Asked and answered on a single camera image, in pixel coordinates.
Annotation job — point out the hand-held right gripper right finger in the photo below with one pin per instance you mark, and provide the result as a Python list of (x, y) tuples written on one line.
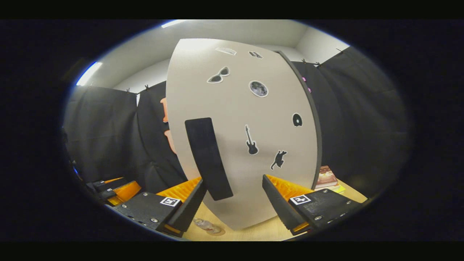
[(277, 208)]

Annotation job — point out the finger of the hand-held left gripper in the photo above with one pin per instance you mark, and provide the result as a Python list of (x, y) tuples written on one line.
[(105, 185), (125, 191)]

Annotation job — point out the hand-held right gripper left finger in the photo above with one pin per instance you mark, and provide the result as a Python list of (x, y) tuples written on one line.
[(190, 210)]

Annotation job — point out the clear cherry label bottle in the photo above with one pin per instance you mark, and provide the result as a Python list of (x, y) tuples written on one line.
[(206, 225)]

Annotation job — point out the white cabinet door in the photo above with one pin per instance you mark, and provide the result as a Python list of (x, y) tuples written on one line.
[(235, 108)]

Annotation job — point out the brown cover book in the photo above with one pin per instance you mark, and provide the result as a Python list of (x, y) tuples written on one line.
[(326, 177)]

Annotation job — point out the yellow book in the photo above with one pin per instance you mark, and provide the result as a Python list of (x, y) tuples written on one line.
[(338, 189)]

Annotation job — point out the ceiling strip light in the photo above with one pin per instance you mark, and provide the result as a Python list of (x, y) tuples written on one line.
[(88, 73)]

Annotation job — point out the black backdrop cloth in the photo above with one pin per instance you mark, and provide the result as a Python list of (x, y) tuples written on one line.
[(362, 119)]

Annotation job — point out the ceiling light panel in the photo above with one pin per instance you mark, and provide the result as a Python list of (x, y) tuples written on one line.
[(174, 24)]

